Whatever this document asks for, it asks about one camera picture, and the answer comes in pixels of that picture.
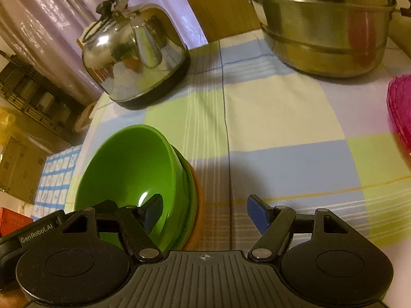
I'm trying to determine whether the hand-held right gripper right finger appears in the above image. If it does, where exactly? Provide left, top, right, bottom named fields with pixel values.
left=247, top=194, right=350, bottom=263

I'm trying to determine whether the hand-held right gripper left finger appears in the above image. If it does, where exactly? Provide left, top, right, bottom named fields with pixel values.
left=61, top=194, right=164, bottom=261

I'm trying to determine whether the green bowl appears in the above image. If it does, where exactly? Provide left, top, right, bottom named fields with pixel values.
left=74, top=124, right=180, bottom=251
left=170, top=144, right=199, bottom=250

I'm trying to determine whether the pink glass bowl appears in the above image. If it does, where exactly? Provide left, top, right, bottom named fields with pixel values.
left=387, top=74, right=411, bottom=167

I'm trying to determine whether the red crate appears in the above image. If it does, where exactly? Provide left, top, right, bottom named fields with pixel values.
left=0, top=207, right=34, bottom=236

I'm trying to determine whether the orange bowl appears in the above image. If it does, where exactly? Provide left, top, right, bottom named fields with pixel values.
left=184, top=160, right=207, bottom=251

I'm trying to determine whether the blue white checkered cloth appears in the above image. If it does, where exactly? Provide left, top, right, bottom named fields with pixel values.
left=34, top=144, right=82, bottom=216

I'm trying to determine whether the cardboard box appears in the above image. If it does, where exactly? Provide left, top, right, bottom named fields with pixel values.
left=0, top=136, right=49, bottom=204

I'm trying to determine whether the checkered tablecloth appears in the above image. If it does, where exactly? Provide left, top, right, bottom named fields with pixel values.
left=66, top=29, right=411, bottom=257

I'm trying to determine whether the yellow plastic bag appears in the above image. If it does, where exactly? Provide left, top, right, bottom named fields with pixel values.
left=0, top=106, right=20, bottom=150

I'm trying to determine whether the dark metal rack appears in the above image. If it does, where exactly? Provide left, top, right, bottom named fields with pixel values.
left=0, top=50, right=94, bottom=145

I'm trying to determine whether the stainless steel kettle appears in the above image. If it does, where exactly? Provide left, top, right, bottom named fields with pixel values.
left=77, top=0, right=191, bottom=110

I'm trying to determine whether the stainless steel steamer pot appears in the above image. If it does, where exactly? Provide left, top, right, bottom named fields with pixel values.
left=214, top=0, right=411, bottom=79

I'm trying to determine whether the wooden cabinet panel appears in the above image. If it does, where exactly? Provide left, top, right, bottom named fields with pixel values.
left=175, top=0, right=268, bottom=43

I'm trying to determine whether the purple plastic curtain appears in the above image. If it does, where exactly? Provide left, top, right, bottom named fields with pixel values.
left=0, top=0, right=209, bottom=103

